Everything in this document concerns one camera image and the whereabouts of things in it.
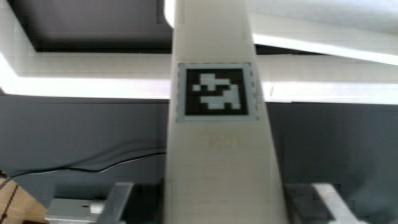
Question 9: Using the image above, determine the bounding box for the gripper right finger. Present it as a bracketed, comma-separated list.
[313, 183, 370, 224]

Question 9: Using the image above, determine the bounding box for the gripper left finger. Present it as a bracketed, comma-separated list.
[96, 182, 137, 224]

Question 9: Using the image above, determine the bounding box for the white desk leg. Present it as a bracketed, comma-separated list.
[164, 0, 290, 224]

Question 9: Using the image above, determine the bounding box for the white desk top panel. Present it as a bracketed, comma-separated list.
[249, 11, 398, 66]

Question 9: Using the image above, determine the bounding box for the wooden object lower left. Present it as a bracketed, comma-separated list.
[0, 181, 48, 224]

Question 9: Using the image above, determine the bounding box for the long white front barrier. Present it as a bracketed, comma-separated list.
[0, 0, 398, 105]

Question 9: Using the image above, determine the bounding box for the thin black cable background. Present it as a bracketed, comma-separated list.
[7, 151, 166, 180]

